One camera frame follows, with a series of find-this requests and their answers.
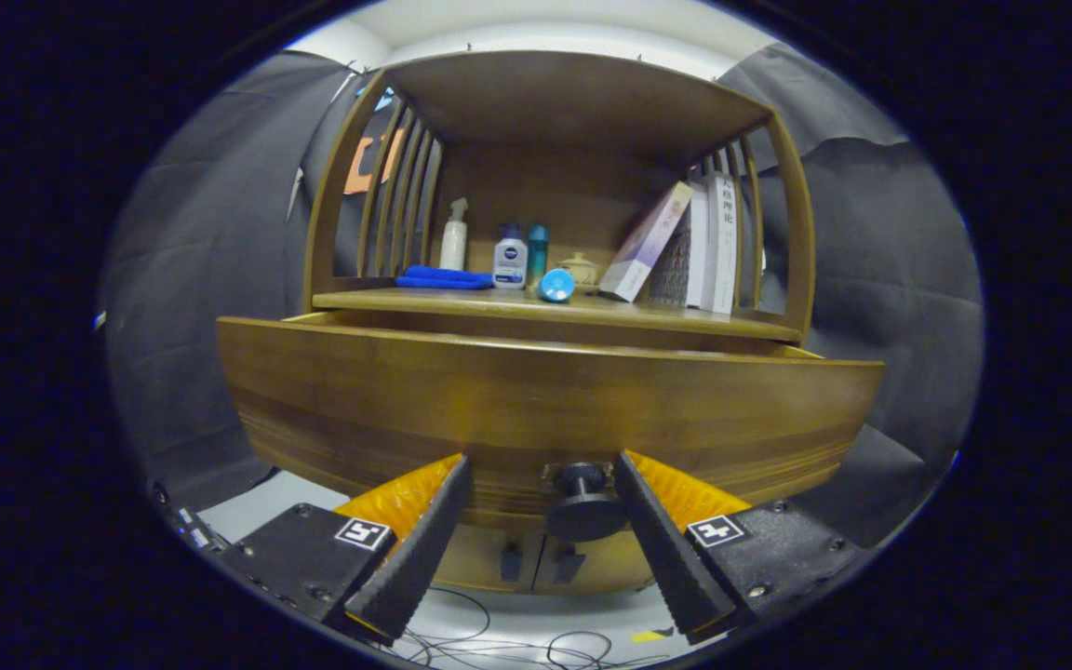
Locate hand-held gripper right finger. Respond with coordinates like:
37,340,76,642
612,449,863,645

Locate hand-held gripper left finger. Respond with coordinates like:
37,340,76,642
215,453,475,645

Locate black round drawer knob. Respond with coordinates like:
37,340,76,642
545,462,628,543

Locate wooden drawer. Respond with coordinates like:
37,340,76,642
217,310,886,533

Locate wooden cabinet door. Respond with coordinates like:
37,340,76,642
536,530,660,596
432,523,542,595

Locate wooden countertop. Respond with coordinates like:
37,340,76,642
313,287,802,341

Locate wooden cabinet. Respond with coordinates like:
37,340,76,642
303,49,816,596

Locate black electronic box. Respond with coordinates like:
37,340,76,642
147,477,225,555

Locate blue folded cloth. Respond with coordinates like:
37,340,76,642
395,265,495,290

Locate patterned cover book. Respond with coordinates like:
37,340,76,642
652,181,710,310

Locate beige lidded teacup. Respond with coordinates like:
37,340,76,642
558,251,602,286

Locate white bottle with blue cap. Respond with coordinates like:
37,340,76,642
492,223,529,290

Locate white pump bottle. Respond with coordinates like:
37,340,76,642
439,197,469,272

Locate purple cover book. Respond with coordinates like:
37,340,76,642
597,181,694,303

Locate black floor cables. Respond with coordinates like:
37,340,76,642
387,586,677,669

